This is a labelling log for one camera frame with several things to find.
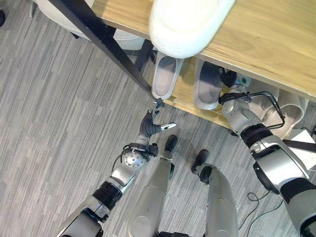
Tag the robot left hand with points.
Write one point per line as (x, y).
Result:
(149, 126)

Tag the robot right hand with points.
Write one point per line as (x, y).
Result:
(230, 79)

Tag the large white fluffy slipper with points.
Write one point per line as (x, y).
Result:
(187, 27)

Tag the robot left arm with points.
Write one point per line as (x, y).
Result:
(123, 172)

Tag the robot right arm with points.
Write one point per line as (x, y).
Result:
(276, 158)

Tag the white slipper with grey insole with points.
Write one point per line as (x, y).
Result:
(206, 89)
(164, 76)

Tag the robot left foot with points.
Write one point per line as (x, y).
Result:
(171, 142)

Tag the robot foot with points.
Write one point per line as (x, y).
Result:
(200, 158)
(171, 142)

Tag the narrow wooden shelf board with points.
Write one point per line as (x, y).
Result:
(184, 98)

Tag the beige plush slipper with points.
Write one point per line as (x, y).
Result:
(295, 111)
(267, 108)

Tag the wide wooden shelf board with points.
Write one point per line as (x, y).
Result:
(261, 37)

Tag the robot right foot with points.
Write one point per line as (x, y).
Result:
(200, 158)

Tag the robot left leg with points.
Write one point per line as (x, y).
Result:
(150, 197)

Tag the robot leg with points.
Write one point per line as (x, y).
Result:
(222, 197)
(150, 197)

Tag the small white slipper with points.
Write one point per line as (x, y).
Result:
(128, 40)

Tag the white box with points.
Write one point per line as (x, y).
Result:
(302, 137)

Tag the robot right leg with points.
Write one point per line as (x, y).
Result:
(222, 197)

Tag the white chair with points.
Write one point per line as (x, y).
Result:
(61, 14)

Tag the black object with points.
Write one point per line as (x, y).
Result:
(2, 18)

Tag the black metal rack frame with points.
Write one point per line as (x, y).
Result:
(111, 47)

